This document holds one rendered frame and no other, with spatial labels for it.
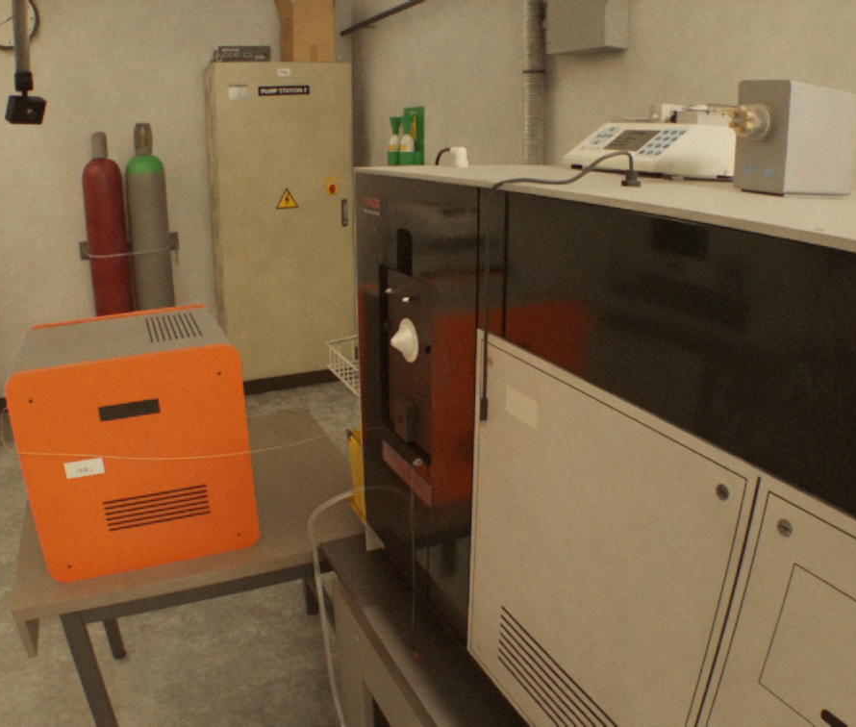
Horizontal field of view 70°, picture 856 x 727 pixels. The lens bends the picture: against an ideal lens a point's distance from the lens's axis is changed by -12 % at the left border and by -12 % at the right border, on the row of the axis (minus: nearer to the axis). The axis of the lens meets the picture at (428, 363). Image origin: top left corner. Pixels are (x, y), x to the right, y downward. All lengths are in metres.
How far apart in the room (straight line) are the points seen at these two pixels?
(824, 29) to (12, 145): 3.88
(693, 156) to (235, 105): 3.21
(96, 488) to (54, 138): 3.16
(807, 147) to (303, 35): 3.53
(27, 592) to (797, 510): 1.29
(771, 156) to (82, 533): 1.26
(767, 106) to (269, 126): 3.42
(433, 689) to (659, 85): 1.75
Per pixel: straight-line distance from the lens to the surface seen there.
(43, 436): 1.29
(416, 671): 1.08
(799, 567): 0.50
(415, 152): 3.53
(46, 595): 1.41
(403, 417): 1.00
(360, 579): 1.26
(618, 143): 1.09
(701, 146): 1.03
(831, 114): 0.85
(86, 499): 1.34
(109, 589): 1.38
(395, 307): 1.01
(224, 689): 2.15
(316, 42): 4.12
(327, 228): 4.11
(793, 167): 0.79
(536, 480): 0.72
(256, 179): 3.98
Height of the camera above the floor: 1.48
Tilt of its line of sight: 18 degrees down
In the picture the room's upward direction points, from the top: straight up
